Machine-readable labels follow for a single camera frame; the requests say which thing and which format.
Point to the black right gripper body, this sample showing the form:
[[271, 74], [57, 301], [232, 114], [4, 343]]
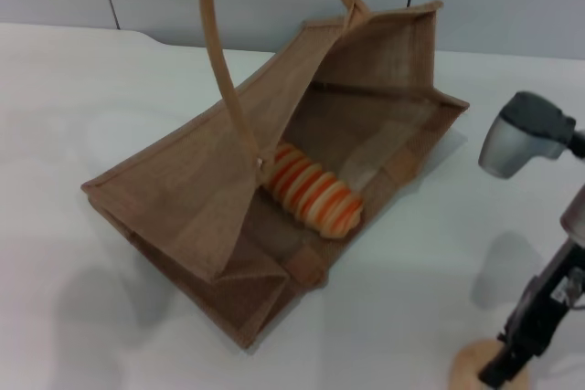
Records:
[[544, 312]]

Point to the round egg yolk pastry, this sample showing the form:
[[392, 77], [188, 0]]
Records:
[[466, 367]]

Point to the orange striped bread loaf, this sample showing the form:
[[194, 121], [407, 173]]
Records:
[[315, 193]]

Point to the brown jute tote bag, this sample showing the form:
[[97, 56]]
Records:
[[192, 189]]

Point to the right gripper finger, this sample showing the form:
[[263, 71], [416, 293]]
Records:
[[507, 362]]

